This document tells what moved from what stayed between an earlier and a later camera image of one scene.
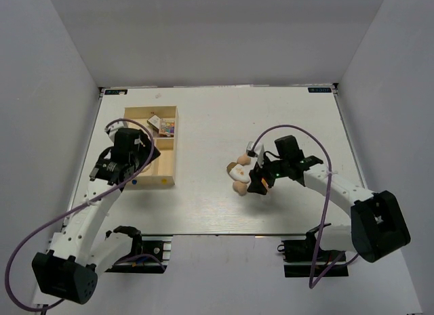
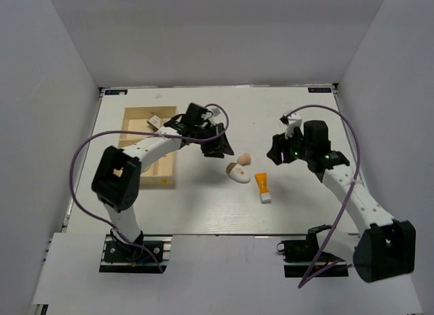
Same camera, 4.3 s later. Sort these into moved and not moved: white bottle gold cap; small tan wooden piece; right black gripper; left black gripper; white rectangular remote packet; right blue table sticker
Moved: left black gripper; right black gripper
Not moved: white rectangular remote packet; small tan wooden piece; white bottle gold cap; right blue table sticker
